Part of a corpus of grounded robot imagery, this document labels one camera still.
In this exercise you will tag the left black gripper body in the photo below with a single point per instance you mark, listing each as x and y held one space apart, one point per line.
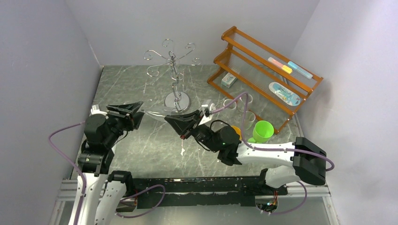
118 124

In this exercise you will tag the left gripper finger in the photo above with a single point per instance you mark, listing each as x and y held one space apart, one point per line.
136 120
124 109

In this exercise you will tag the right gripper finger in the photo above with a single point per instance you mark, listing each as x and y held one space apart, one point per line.
181 126
186 118

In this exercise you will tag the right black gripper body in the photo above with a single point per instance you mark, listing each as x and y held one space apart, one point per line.
191 124

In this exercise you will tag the orange plastic goblet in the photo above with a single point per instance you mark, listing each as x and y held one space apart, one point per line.
237 131

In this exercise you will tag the clear wine glass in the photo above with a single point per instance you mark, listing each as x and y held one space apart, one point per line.
157 112

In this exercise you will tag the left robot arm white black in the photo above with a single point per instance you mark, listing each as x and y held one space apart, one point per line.
99 191

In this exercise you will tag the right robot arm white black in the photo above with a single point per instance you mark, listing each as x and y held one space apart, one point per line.
300 160

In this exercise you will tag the chrome wine glass rack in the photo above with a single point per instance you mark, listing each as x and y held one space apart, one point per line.
177 100

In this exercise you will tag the clear glass back left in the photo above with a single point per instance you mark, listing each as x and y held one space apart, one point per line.
229 105

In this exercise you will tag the clear glass front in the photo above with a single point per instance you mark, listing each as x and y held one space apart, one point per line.
249 119

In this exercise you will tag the clear glass back right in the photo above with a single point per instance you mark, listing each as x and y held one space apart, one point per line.
245 100

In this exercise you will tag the small teal white box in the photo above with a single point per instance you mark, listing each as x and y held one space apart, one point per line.
228 80

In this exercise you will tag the green plastic goblet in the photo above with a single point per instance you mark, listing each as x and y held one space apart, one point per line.
262 132

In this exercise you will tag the black base bar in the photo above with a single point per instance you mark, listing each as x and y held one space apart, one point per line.
132 194

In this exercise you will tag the orange wooden shelf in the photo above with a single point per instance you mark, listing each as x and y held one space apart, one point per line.
247 59

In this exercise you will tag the pink yellow highlighter pack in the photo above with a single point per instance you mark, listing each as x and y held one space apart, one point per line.
280 65

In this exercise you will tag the light blue highlighter pack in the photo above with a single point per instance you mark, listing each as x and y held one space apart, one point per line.
299 69

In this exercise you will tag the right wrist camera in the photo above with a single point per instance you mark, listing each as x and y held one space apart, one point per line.
207 109

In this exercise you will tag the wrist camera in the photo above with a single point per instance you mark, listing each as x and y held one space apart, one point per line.
207 109
95 109

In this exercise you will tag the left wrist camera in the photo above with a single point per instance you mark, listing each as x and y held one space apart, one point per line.
95 109

